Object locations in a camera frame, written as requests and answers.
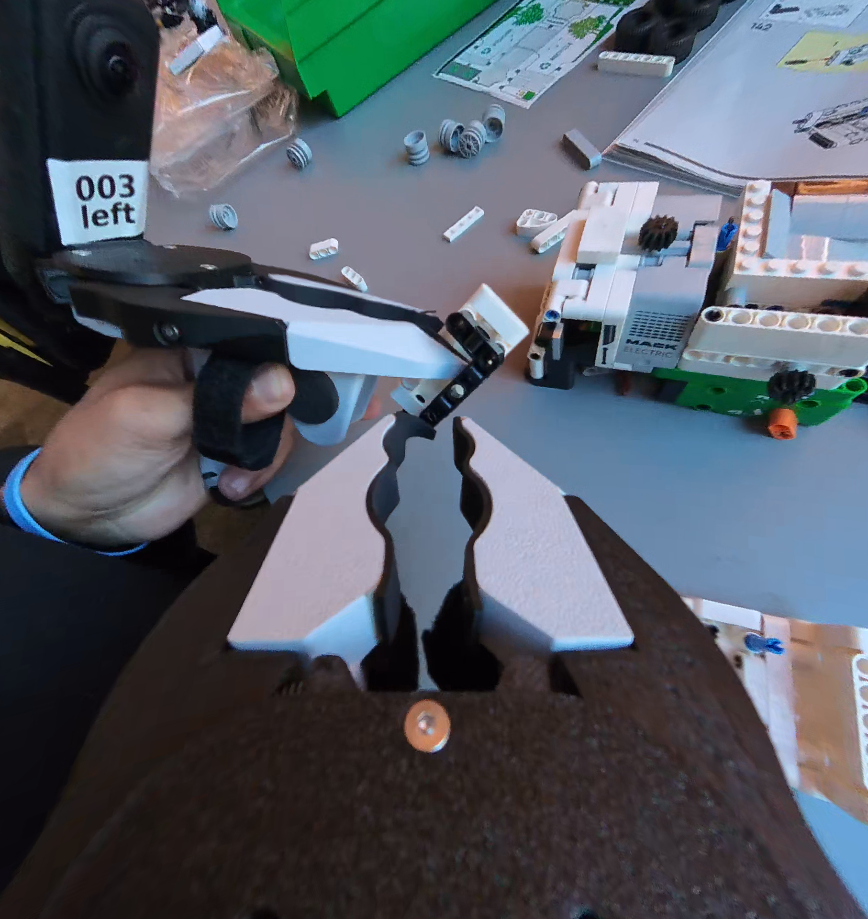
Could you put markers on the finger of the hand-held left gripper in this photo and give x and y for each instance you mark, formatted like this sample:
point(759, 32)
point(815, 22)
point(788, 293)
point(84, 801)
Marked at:
point(333, 287)
point(362, 352)

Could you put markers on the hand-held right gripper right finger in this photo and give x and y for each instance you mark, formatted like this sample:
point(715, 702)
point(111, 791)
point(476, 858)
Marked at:
point(541, 567)

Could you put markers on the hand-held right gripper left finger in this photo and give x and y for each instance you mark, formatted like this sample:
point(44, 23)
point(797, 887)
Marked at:
point(312, 560)

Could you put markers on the white lego block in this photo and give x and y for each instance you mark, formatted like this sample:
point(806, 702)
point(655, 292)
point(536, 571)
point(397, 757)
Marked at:
point(495, 312)

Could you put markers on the small white lego connector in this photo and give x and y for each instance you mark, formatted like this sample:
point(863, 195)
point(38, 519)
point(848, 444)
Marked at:
point(323, 249)
point(354, 278)

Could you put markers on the grey lego wheel rim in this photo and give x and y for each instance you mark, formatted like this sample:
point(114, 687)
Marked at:
point(299, 153)
point(448, 136)
point(223, 217)
point(417, 147)
point(494, 120)
point(471, 141)

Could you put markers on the pale grey lego beam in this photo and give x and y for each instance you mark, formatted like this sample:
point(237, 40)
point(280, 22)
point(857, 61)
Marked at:
point(197, 50)

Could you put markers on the white flat lego plate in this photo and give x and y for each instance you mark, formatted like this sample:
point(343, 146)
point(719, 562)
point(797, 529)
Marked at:
point(463, 224)

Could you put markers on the white three-hole lego beam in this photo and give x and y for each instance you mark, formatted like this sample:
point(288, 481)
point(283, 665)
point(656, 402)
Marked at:
point(534, 222)

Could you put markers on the white five-hole lego beam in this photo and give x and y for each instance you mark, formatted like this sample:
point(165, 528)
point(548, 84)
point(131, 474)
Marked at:
point(557, 235)

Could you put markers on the white green lego truck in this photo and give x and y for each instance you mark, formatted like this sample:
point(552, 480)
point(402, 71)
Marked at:
point(664, 309)

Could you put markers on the white lego panel assembly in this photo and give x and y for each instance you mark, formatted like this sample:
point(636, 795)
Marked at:
point(814, 703)

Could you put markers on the white long lego beam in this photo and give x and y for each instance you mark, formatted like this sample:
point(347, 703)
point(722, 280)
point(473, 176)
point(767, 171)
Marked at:
point(635, 63)

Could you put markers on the pile of black lego tires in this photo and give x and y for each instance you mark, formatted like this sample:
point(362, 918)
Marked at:
point(664, 29)

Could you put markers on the lego instruction booklet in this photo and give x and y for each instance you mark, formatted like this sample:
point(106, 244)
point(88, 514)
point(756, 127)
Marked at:
point(750, 108)

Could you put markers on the person's left hand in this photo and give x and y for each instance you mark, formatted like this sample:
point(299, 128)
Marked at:
point(118, 459)

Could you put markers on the clear plastic bag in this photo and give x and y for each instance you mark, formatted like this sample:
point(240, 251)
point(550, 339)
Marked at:
point(219, 122)

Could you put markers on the green plastic bin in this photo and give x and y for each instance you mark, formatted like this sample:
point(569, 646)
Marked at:
point(348, 50)

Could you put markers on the blue wristband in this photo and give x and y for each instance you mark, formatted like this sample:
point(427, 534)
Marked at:
point(25, 502)

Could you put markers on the green white sticker sheet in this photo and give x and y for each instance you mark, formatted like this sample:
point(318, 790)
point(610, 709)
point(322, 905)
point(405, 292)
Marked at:
point(534, 50)

